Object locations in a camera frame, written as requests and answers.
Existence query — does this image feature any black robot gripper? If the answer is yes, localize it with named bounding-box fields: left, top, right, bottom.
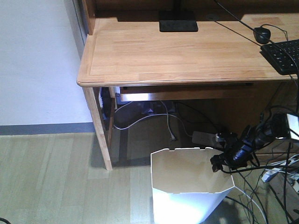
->
left=210, top=134, right=258, bottom=173

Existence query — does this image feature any white plastic trash bin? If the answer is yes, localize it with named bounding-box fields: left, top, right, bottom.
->
left=150, top=147, right=235, bottom=224

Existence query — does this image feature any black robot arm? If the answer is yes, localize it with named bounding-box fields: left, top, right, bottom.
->
left=210, top=112, right=299, bottom=172

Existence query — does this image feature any white power strip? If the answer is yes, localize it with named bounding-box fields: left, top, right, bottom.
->
left=262, top=154, right=299, bottom=182
left=192, top=131, right=217, bottom=146

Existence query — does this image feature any white power strip right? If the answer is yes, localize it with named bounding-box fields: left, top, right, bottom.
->
left=262, top=154, right=299, bottom=182

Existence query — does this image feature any black keyboard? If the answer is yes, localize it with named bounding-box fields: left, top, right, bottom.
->
left=260, top=39, right=299, bottom=75

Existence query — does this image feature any black computer mouse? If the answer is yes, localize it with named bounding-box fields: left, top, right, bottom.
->
left=253, top=27, right=271, bottom=44

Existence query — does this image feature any wooden desk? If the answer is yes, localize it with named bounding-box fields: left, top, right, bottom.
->
left=77, top=0, right=299, bottom=170

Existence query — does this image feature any black monitor stand base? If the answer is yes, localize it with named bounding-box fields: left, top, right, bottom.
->
left=158, top=0, right=199, bottom=32

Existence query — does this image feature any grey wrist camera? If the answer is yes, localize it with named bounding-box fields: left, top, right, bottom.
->
left=215, top=132, right=237, bottom=142

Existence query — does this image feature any white cable under desk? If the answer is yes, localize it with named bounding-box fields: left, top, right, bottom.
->
left=114, top=100, right=194, bottom=142

